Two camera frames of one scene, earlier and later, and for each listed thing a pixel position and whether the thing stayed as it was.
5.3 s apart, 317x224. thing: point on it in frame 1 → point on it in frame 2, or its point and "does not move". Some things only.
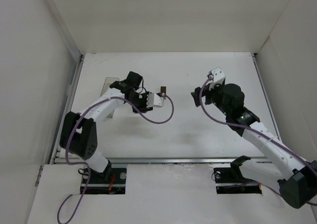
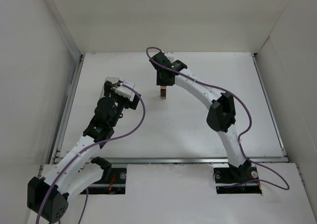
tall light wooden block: x=109 y=81 does not move
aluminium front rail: x=170 y=159 does not move
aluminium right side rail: x=261 y=80 does not move
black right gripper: x=201 y=95 → x=163 y=82
